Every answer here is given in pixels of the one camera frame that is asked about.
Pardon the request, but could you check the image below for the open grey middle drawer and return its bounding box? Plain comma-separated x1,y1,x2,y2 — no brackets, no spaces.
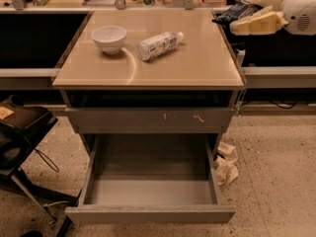
66,134,235,224

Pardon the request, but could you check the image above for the grey drawer cabinet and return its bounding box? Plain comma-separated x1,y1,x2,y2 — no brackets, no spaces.
51,9,247,225

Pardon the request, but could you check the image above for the small white bottle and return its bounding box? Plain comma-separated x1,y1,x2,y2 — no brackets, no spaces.
236,49,246,67

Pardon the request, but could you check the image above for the crumpled white cloth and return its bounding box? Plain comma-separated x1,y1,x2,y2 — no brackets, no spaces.
214,142,239,186

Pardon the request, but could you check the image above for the dark blue rxbar wrapper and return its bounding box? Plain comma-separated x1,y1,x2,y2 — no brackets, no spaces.
212,1,258,26

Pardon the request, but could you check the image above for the clear plastic water bottle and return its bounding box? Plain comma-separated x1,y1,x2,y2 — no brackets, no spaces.
136,32,184,61

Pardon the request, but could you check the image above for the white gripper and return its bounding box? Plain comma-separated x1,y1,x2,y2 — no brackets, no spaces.
229,0,316,36

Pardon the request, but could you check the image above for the white ceramic bowl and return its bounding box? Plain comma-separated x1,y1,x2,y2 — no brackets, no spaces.
91,26,126,54

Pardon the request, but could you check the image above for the black cart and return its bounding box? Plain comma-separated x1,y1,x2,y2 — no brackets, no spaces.
0,96,76,221

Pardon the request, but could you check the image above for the black shoe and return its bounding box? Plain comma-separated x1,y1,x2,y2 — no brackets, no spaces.
20,230,42,237

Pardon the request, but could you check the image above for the closed grey upper drawer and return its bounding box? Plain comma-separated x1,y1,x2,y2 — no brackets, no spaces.
66,108,233,134

